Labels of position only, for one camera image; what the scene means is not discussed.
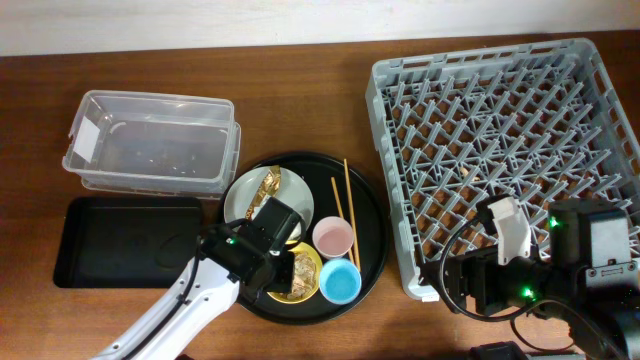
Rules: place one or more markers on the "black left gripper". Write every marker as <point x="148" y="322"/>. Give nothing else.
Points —
<point x="283" y="283"/>

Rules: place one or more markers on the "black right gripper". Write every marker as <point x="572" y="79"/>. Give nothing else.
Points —
<point x="482" y="262"/>

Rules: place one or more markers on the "pink plastic cup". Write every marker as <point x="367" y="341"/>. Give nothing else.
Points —
<point x="329" y="238"/>

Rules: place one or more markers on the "light blue plastic cup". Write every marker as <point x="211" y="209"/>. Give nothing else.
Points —
<point x="340" y="281"/>

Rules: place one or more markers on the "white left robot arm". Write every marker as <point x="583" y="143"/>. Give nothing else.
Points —
<point x="201" y="293"/>

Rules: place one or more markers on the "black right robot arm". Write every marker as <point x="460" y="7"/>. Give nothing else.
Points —
<point x="590" y="282"/>

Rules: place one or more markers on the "grey dishwasher rack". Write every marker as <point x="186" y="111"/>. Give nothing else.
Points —
<point x="539" y="121"/>

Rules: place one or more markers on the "food scraps in bowl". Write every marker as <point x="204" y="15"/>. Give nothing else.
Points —
<point x="304" y="277"/>

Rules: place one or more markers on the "yellow bowl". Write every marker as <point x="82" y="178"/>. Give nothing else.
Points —
<point x="302" y="248"/>

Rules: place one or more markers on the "grey round plate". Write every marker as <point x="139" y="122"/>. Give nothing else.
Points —
<point x="293" y="192"/>

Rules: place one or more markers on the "black object bottom edge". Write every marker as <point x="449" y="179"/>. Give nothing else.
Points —
<point x="497" y="351"/>

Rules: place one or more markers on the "gold foil wrapper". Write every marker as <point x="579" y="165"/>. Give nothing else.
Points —
<point x="268" y="187"/>

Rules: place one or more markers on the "right wooden chopstick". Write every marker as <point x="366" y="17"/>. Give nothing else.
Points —
<point x="352" y="214"/>

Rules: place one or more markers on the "wooden chopstick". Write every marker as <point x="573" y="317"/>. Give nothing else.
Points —
<point x="344" y="225"/>
<point x="352" y="214"/>

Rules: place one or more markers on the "round black serving tray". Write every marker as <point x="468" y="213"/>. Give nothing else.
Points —
<point x="373" y="230"/>

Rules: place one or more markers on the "left wooden chopstick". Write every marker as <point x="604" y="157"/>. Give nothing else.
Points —
<point x="344" y="225"/>

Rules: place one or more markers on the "black rectangular tray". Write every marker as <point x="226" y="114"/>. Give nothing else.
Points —
<point x="127" y="242"/>

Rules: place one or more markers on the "clear plastic storage bin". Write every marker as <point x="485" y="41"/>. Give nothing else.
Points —
<point x="152" y="143"/>

